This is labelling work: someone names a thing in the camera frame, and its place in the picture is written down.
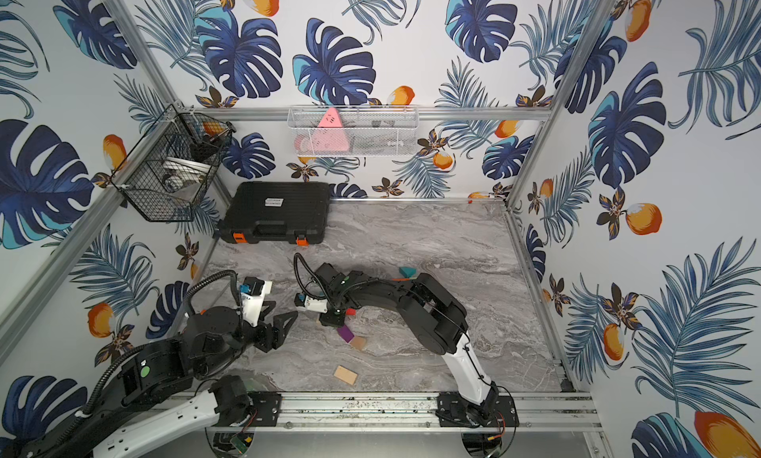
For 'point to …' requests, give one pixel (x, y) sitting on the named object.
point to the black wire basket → (171, 168)
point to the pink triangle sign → (330, 135)
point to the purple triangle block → (346, 333)
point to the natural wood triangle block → (359, 342)
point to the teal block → (407, 272)
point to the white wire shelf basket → (353, 131)
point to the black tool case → (276, 212)
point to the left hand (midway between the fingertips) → (286, 307)
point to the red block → (351, 311)
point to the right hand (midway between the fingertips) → (327, 314)
